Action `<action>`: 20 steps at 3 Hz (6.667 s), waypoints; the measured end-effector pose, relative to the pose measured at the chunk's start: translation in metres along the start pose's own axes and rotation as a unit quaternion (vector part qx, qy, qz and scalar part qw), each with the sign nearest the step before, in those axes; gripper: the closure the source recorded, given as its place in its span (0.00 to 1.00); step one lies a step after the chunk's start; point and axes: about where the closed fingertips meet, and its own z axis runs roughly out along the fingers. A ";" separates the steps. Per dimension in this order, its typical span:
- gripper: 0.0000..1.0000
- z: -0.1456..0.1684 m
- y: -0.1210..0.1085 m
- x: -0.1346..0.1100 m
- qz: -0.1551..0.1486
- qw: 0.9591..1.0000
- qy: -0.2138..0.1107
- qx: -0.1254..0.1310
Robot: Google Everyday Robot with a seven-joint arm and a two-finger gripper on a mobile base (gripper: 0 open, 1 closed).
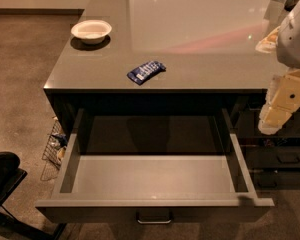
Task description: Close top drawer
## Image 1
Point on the grey top drawer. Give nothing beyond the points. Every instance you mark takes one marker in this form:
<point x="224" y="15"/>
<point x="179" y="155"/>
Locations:
<point x="192" y="166"/>

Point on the wire mesh basket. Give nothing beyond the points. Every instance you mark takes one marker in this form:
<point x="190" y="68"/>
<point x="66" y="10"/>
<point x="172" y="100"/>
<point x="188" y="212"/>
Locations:
<point x="54" y="151"/>

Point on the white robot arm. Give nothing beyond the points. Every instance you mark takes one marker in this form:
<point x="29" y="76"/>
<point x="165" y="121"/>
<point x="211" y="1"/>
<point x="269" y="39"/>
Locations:
<point x="288" y="41"/>

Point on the right side dark drawers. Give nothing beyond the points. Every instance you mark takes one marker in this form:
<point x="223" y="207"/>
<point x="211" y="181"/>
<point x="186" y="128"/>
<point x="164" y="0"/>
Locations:
<point x="273" y="160"/>

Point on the grey counter cabinet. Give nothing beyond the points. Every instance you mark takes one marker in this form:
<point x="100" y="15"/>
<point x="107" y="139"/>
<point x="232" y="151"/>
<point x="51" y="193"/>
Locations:
<point x="207" y="46"/>

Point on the metal drawer handle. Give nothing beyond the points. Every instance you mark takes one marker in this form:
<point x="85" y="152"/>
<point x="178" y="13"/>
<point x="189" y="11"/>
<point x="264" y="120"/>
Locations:
<point x="153" y="217"/>

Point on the blue snack packet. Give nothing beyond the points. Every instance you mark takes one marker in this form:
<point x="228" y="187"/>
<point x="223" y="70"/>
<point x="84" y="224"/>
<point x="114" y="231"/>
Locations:
<point x="146" y="71"/>

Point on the snack bag on counter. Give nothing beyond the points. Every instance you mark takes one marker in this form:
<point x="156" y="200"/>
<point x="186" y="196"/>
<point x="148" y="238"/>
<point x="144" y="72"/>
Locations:
<point x="268" y="43"/>

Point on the white paper bowl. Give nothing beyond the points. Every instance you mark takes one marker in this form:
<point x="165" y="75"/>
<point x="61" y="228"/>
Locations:
<point x="91" y="32"/>

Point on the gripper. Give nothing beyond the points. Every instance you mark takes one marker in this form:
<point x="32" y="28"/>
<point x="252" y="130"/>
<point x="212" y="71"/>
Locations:
<point x="295" y="39"/>

